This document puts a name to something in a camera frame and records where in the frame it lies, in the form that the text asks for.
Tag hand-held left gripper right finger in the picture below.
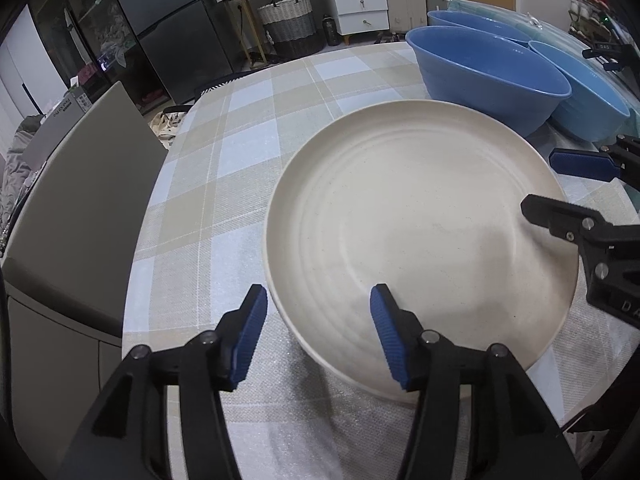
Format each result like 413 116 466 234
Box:
369 284 583 480

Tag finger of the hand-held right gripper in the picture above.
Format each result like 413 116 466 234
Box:
548 135 640 186
520 194 618 258

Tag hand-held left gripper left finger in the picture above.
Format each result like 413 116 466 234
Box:
55 284 269 480

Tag blue bowl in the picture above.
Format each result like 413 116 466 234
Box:
405 26 572 137
426 10 533 48
527 40 632 143

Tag beige round plate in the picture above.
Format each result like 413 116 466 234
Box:
264 100 583 407

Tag shoe rack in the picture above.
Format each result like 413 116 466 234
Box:
562 0 626 36

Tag grey cabinet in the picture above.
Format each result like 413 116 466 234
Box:
0 81 168 461

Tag patterned tote bag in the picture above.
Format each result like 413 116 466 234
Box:
150 102 196 151

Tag black white chevron rug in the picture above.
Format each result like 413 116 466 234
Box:
194 72 251 98

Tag white desk with drawers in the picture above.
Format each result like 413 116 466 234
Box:
209 0 391 68

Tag grey jacket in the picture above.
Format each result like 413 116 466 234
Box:
0 115 51 241

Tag grey cardboard box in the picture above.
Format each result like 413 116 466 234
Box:
22 85 96 168

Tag woven laundry basket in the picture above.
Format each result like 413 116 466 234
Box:
257 0 325 59

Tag dark grey refrigerator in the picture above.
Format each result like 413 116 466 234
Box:
102 0 236 106

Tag glass door cabinet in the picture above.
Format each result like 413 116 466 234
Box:
30 0 151 111

